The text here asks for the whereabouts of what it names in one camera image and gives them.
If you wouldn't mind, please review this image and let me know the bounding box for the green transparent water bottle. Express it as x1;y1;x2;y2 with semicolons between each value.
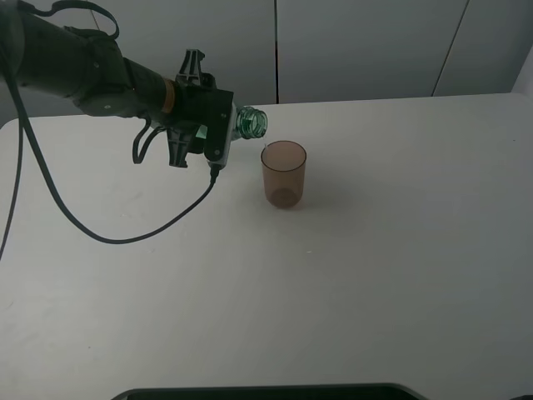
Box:
212;103;268;142

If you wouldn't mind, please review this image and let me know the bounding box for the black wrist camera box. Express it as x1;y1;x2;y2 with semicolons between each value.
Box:
203;102;237;169

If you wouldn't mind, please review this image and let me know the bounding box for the black camera cable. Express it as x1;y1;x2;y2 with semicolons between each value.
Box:
0;0;221;262

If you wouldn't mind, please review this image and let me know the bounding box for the pink transparent plastic cup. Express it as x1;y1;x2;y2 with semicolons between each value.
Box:
261;140;307;209

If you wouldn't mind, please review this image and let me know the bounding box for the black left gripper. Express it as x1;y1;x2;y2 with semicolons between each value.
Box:
165;49;234;168

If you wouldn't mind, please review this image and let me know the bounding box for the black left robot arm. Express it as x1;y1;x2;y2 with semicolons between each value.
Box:
1;1;233;138

